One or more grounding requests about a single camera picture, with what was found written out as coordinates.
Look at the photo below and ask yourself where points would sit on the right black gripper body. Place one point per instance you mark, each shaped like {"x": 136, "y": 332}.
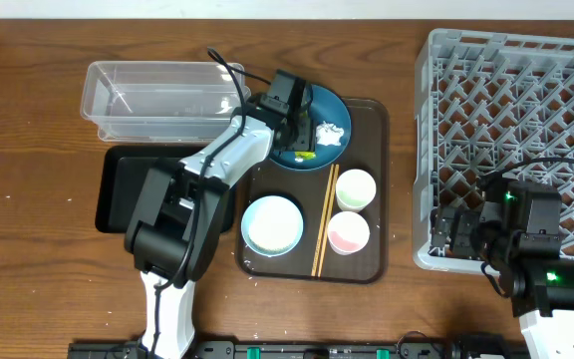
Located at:
{"x": 465, "y": 235}

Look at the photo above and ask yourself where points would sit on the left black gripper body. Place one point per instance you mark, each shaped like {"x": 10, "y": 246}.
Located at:
{"x": 297, "y": 138}

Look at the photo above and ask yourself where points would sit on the white cup green inside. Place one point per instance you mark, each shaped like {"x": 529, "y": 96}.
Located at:
{"x": 355, "y": 189}

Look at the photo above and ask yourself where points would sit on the light blue bowl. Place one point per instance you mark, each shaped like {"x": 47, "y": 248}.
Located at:
{"x": 272, "y": 225}

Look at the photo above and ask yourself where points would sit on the white cup pink inside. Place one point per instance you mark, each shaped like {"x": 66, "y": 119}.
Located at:
{"x": 348, "y": 232}

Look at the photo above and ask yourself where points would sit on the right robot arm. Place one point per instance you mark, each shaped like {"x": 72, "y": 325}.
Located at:
{"x": 516, "y": 236}

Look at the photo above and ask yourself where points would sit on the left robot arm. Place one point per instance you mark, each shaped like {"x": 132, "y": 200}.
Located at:
{"x": 174, "y": 229}

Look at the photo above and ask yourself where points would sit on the grey plastic dishwasher rack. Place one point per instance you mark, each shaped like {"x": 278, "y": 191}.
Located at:
{"x": 485, "y": 102}

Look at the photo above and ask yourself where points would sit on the dark blue plate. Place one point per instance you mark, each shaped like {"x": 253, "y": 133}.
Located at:
{"x": 326, "y": 107}

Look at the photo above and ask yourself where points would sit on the right wooden chopstick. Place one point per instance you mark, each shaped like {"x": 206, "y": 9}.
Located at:
{"x": 328, "y": 218}

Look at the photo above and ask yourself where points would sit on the wooden chopstick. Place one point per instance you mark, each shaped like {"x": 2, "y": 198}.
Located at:
{"x": 322, "y": 220}
{"x": 328, "y": 218}

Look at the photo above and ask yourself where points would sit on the dark brown serving tray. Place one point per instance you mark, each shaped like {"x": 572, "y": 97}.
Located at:
{"x": 367, "y": 150}

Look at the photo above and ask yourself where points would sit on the left wooden chopstick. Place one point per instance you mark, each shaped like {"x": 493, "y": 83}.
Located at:
{"x": 322, "y": 220}

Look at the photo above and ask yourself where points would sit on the clear plastic bin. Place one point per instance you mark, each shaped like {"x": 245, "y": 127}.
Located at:
{"x": 160, "y": 101}

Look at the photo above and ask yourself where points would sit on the black plastic tray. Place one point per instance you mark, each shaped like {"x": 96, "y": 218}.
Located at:
{"x": 124, "y": 171}

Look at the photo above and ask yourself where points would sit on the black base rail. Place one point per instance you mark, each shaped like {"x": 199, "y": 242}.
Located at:
{"x": 465, "y": 347}

